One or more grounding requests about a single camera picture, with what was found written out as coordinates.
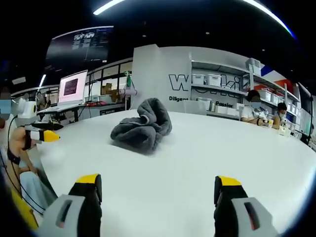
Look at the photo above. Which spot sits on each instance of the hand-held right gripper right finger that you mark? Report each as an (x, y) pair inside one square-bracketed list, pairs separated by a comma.
[(243, 212)]

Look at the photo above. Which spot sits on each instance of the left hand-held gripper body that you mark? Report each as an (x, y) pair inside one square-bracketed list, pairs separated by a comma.
[(24, 111)]

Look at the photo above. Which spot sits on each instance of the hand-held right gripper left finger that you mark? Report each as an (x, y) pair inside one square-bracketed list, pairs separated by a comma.
[(74, 209)]

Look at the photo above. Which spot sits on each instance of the grey towel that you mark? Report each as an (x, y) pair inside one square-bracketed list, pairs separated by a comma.
[(145, 126)]

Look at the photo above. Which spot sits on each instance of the person's left hand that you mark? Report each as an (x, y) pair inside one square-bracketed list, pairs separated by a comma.
[(19, 142)]

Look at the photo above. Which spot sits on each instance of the desk with black legs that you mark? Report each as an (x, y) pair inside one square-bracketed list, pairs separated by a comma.
[(74, 108)]

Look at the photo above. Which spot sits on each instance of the short ceiling light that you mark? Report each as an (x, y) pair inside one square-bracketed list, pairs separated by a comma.
[(42, 80)]

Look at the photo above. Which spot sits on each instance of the person's light blue clothing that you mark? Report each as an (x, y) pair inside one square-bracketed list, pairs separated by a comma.
[(34, 187)]

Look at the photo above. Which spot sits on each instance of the white-framed monitor with pink screen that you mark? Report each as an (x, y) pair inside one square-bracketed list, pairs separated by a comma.
[(72, 86)]

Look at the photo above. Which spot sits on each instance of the yellow object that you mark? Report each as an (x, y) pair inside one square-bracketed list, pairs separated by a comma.
[(23, 212)]

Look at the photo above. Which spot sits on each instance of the cardboard boxes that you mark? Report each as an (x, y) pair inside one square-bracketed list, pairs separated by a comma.
[(109, 91)]

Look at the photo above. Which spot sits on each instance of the white table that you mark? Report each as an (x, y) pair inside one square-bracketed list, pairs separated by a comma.
[(187, 158)]

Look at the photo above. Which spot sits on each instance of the large dark overhead screen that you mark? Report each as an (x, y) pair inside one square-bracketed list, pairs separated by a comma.
[(79, 44)]

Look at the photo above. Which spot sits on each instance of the pink roll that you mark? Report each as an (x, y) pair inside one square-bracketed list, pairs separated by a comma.
[(128, 92)]

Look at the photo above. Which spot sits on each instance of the clear plastic container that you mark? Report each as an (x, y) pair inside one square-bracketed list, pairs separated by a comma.
[(284, 130)]

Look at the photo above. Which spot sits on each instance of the green hanging bottle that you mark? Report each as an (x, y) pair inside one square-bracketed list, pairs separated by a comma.
[(128, 80)]

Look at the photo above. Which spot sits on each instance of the yellow cup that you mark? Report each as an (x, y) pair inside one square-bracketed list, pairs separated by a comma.
[(270, 122)]

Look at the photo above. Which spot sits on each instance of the white chair back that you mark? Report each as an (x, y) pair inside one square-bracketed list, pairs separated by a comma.
[(195, 108)]

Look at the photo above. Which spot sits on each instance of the black standing monitor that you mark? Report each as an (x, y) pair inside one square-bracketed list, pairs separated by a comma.
[(304, 111)]

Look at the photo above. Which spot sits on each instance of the metal shelving rack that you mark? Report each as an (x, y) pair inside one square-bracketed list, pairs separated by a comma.
[(249, 81)]

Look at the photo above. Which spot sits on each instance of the long ceiling light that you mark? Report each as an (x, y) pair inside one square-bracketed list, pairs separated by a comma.
[(269, 13), (106, 6)]

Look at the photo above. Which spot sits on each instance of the row of white storage boxes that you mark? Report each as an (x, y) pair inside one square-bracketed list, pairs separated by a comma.
[(214, 79)]

